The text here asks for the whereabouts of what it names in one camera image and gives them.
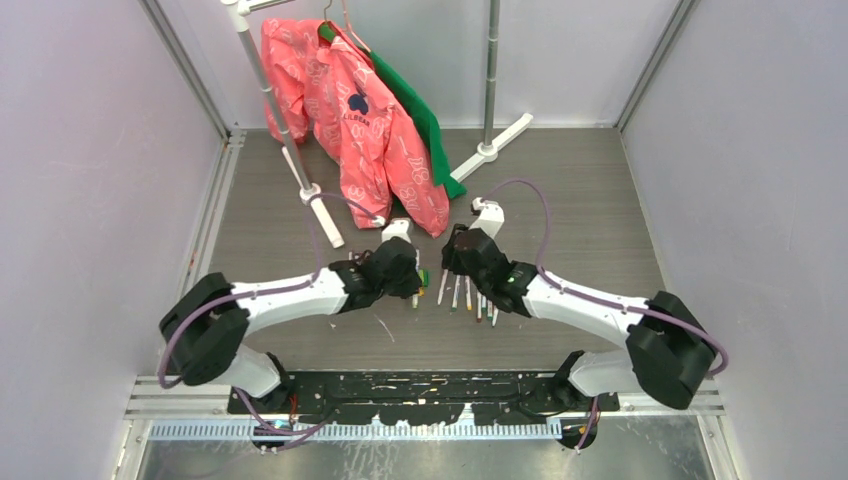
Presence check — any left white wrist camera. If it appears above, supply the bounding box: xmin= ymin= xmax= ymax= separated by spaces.
xmin=379 ymin=217 xmax=412 ymax=243

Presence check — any green garment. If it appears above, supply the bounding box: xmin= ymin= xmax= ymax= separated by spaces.
xmin=359 ymin=46 xmax=466 ymax=199

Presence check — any white ribbed cable duct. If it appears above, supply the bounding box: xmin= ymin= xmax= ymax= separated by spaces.
xmin=149 ymin=419 xmax=561 ymax=441

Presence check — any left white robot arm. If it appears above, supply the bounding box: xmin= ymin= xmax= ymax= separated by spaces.
xmin=157 ymin=237 xmax=421 ymax=413

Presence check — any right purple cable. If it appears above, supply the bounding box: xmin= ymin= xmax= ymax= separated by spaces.
xmin=474 ymin=178 xmax=731 ymax=453

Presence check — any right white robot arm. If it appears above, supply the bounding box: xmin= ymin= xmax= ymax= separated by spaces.
xmin=442 ymin=224 xmax=724 ymax=411

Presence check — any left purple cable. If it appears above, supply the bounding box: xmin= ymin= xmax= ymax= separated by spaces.
xmin=157 ymin=193 xmax=389 ymax=453

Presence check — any white clothes rack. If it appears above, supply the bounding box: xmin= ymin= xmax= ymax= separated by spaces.
xmin=218 ymin=0 xmax=535 ymax=250

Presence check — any purple cable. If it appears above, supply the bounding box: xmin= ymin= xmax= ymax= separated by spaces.
xmin=474 ymin=178 xmax=731 ymax=453
xmin=157 ymin=193 xmax=389 ymax=453

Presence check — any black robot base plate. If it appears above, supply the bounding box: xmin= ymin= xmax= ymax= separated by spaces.
xmin=217 ymin=370 xmax=620 ymax=426

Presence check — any pink patterned jacket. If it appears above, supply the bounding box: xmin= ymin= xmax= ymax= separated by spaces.
xmin=261 ymin=18 xmax=450 ymax=237

